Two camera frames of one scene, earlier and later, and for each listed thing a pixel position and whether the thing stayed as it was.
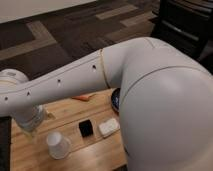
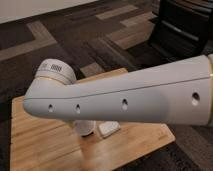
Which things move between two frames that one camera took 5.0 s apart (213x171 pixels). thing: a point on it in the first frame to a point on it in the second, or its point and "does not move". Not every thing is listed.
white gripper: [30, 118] to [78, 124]
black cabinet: [185, 23] does not move
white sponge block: [109, 126] does not move
